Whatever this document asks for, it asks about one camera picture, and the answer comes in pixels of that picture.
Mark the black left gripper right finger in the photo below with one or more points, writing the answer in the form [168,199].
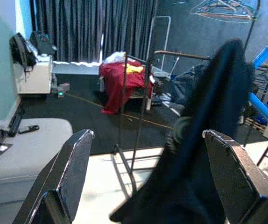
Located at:
[239,182]

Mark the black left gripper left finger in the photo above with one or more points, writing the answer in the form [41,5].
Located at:
[64,182]

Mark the blue plastic hanger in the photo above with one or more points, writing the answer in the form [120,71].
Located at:
[262,109]

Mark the dark navy garment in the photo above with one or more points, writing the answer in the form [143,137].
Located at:
[208,93]

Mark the grey cushioned seat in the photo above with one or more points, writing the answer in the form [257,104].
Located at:
[31,151]

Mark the black floor mat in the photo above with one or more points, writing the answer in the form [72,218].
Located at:
[78,121]

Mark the black remote control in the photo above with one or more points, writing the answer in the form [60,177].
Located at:
[29,128]

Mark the small grey device box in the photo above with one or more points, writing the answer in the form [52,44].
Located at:
[62,89]

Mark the white side cabinet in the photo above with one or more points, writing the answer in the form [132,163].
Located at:
[33,79]

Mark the red yellow-printed T-shirt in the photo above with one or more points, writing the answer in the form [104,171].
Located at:
[117,88]

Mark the clear plastic bag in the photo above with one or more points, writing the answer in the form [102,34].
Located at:
[114,57]

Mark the black hanging bag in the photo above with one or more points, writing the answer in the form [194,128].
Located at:
[22,53]

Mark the black metal clothes rack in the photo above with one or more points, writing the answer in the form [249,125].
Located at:
[183,55]

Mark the dark pleated curtain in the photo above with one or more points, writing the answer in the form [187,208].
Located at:
[78,28]

